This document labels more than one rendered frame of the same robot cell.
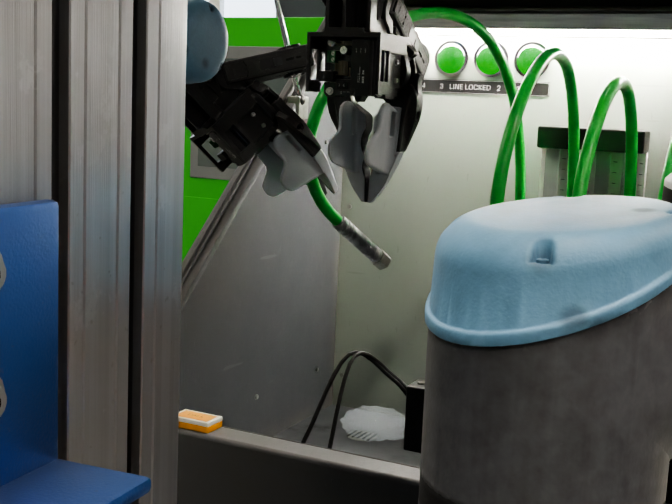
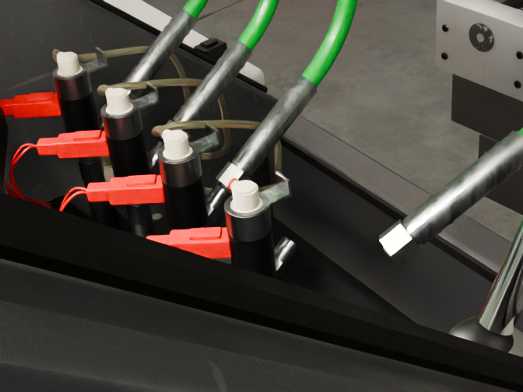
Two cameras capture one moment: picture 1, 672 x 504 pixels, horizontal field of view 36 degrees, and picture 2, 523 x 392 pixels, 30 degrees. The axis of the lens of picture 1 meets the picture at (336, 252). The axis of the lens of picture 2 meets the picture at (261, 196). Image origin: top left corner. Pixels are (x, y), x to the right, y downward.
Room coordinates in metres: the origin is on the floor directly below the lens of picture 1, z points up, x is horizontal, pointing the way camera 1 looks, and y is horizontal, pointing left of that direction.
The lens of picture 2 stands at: (1.63, 0.10, 1.47)
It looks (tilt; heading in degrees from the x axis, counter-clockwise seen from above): 35 degrees down; 211
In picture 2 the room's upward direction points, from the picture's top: 6 degrees counter-clockwise
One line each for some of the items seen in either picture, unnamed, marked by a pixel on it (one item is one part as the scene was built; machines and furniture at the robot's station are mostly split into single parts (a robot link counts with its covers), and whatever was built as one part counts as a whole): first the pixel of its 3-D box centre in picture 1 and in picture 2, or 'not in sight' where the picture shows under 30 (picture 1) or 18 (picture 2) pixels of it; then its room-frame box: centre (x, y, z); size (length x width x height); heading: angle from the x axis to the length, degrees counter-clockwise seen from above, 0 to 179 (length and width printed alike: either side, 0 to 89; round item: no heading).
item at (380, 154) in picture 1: (377, 153); not in sight; (0.94, -0.03, 1.27); 0.06 x 0.03 x 0.09; 153
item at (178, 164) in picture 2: not in sight; (208, 265); (1.17, -0.22, 1.01); 0.05 x 0.03 x 0.21; 154
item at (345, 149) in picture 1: (346, 151); not in sight; (0.95, -0.01, 1.27); 0.06 x 0.03 x 0.09; 153
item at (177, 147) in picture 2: not in sight; (177, 152); (1.18, -0.23, 1.12); 0.02 x 0.02 x 0.03
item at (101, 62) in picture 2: not in sight; (85, 64); (1.10, -0.37, 1.12); 0.03 x 0.02 x 0.01; 154
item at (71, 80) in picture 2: not in sight; (105, 175); (1.10, -0.37, 1.01); 0.05 x 0.03 x 0.21; 154
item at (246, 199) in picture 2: not in sight; (245, 204); (1.22, -0.16, 1.12); 0.02 x 0.02 x 0.03
